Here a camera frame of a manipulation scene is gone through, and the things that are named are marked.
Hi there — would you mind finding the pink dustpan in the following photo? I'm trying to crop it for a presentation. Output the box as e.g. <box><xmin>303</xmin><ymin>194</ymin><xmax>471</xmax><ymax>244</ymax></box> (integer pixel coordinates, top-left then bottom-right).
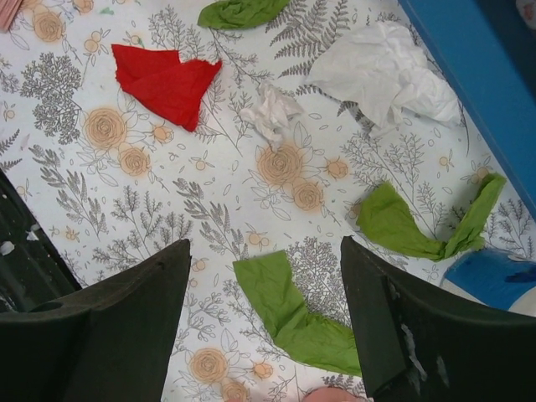
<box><xmin>302</xmin><ymin>387</ymin><xmax>363</xmax><ymax>402</ymax></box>

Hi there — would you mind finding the green paper scrap far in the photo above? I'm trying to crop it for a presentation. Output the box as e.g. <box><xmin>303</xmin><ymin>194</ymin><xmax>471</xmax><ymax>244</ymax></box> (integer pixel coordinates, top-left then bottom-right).
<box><xmin>198</xmin><ymin>0</ymin><xmax>290</xmax><ymax>29</ymax></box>

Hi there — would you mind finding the green paper scrap front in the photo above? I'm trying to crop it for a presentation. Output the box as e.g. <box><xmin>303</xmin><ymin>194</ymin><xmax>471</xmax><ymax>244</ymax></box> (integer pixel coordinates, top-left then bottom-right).
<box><xmin>233</xmin><ymin>251</ymin><xmax>362</xmax><ymax>376</ymax></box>

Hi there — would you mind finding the large white crumpled paper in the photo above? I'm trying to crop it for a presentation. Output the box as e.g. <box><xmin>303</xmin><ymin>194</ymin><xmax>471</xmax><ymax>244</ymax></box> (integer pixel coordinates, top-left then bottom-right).
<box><xmin>305</xmin><ymin>21</ymin><xmax>461</xmax><ymax>135</ymax></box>

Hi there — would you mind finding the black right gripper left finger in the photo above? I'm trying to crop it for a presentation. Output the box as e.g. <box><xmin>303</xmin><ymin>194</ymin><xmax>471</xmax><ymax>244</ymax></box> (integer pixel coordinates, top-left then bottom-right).
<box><xmin>1</xmin><ymin>240</ymin><xmax>191</xmax><ymax>401</ymax></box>

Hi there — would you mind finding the green paper scrap near roll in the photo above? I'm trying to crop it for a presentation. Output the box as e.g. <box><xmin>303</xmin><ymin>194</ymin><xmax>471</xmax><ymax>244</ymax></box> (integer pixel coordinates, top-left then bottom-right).
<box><xmin>357</xmin><ymin>173</ymin><xmax>507</xmax><ymax>261</ymax></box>

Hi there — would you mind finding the small white crumpled paper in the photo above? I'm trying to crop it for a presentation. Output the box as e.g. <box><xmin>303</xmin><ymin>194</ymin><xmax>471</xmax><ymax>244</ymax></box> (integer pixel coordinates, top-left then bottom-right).
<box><xmin>239</xmin><ymin>81</ymin><xmax>304</xmax><ymax>152</ymax></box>

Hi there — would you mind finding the red paper scrap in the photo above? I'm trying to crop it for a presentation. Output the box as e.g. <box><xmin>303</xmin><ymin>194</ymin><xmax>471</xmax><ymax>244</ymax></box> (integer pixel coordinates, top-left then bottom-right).
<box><xmin>111</xmin><ymin>44</ymin><xmax>223</xmax><ymax>132</ymax></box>

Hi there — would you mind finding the blue wooden shelf unit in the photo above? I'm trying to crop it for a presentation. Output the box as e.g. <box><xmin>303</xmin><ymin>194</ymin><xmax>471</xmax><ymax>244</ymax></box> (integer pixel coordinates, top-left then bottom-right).
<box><xmin>400</xmin><ymin>0</ymin><xmax>535</xmax><ymax>214</ymax></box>

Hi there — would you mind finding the pink hand brush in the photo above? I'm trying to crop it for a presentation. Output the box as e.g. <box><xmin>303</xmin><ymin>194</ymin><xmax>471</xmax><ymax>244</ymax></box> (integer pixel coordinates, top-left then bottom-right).
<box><xmin>0</xmin><ymin>0</ymin><xmax>39</xmax><ymax>33</ymax></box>

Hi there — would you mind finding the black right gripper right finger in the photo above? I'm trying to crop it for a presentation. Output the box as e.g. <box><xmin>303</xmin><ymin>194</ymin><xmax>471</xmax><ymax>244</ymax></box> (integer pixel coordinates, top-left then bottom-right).
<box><xmin>341</xmin><ymin>237</ymin><xmax>535</xmax><ymax>401</ymax></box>

